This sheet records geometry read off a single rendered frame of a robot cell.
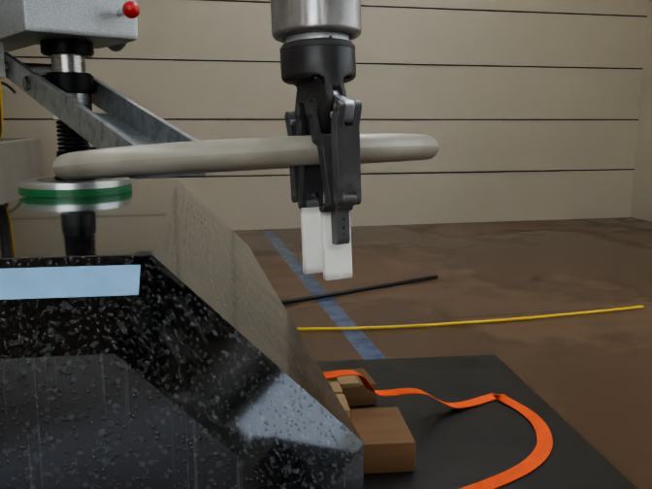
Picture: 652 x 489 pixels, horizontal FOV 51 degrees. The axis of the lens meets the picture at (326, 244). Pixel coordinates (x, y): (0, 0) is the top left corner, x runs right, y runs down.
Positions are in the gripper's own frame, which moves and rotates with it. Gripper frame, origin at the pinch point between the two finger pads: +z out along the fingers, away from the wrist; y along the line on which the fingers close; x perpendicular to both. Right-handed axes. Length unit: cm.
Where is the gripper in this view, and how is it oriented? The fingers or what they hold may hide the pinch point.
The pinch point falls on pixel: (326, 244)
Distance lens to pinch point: 69.7
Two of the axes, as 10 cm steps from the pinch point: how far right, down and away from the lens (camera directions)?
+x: -9.0, 0.9, -4.2
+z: 0.4, 9.9, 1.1
